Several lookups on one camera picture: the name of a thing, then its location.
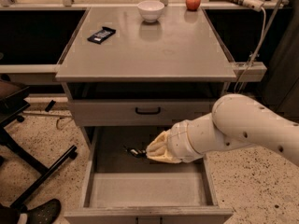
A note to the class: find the black perforated shoe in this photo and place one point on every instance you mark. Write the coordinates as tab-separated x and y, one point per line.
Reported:
45	213

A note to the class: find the grey drawer cabinet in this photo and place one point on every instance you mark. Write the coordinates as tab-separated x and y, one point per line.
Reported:
176	58

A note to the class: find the open middle drawer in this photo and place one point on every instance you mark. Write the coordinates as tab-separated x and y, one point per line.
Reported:
119	188

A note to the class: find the red apple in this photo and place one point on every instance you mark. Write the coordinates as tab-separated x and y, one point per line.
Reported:
192	5

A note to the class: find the dark rxbar chocolate bar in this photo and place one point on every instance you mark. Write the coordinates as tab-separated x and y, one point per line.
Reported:
137	153

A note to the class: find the closed top drawer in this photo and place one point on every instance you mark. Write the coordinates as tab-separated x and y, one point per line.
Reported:
136	112

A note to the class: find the grey side rail bracket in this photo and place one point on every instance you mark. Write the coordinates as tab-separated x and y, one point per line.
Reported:
249	73

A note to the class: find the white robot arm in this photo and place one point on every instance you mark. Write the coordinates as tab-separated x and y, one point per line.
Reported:
236	121

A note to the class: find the white ceramic bowl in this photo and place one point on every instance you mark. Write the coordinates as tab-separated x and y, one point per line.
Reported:
150	10

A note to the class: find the dark blue snack bar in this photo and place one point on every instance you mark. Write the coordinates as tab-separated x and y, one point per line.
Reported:
102	35

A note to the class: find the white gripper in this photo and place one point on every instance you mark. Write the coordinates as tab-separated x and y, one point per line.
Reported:
177	141

